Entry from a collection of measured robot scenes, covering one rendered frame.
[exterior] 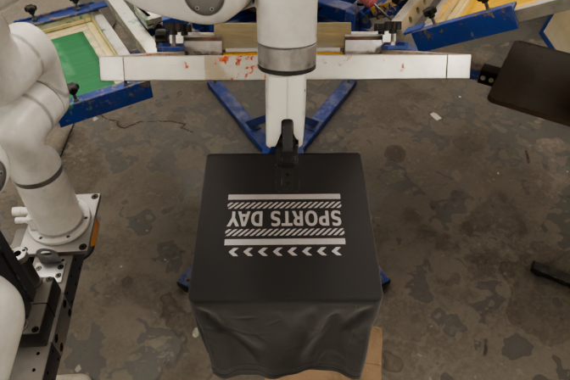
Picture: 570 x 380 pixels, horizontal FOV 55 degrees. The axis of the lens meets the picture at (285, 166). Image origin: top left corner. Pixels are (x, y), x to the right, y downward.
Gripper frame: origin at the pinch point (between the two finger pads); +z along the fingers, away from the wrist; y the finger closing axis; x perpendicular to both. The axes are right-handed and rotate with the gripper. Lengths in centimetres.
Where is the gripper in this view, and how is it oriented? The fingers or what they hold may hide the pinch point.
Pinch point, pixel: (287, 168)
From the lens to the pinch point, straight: 77.2
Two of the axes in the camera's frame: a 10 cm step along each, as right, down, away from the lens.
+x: 10.0, -0.1, 0.1
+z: 0.0, 8.8, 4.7
